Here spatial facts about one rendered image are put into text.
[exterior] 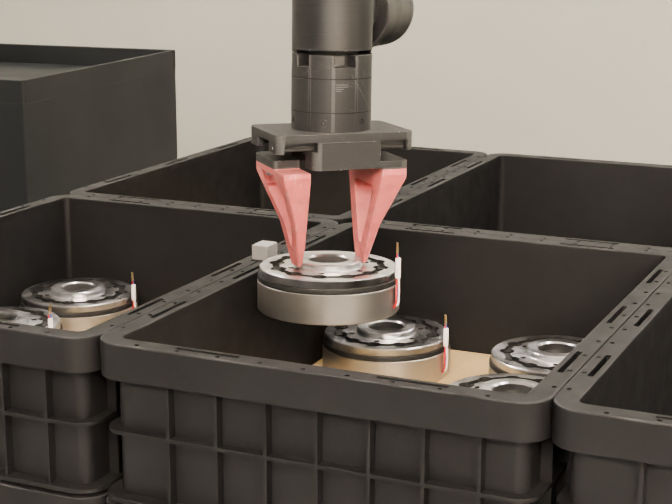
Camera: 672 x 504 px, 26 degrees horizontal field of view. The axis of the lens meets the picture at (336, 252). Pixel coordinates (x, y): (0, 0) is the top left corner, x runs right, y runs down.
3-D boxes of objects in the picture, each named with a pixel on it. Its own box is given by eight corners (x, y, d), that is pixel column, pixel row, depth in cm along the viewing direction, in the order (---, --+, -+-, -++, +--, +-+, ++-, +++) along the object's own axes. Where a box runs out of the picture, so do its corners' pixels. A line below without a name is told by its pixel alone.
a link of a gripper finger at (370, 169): (282, 256, 108) (283, 130, 106) (372, 250, 111) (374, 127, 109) (313, 276, 102) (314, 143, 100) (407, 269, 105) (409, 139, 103)
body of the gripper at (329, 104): (249, 149, 106) (249, 47, 104) (379, 144, 109) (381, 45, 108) (277, 163, 100) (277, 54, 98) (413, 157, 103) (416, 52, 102)
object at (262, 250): (267, 261, 113) (267, 246, 113) (251, 259, 114) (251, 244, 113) (277, 256, 115) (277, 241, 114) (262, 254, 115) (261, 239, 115)
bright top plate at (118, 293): (103, 317, 125) (103, 310, 124) (0, 307, 128) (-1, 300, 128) (153, 288, 134) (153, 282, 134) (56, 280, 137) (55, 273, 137)
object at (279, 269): (364, 295, 100) (364, 286, 100) (234, 280, 104) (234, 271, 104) (418, 266, 109) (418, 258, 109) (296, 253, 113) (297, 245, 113)
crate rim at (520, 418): (542, 447, 81) (543, 406, 80) (89, 376, 93) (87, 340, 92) (688, 282, 116) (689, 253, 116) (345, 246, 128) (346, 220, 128)
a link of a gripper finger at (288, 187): (253, 257, 108) (254, 131, 106) (344, 252, 110) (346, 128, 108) (282, 278, 101) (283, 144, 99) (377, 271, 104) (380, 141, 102)
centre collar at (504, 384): (538, 412, 100) (538, 403, 100) (469, 403, 102) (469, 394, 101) (555, 390, 104) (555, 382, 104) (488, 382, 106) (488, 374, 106)
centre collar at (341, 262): (345, 277, 103) (345, 268, 103) (283, 270, 105) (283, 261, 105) (372, 263, 108) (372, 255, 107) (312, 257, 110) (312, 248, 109)
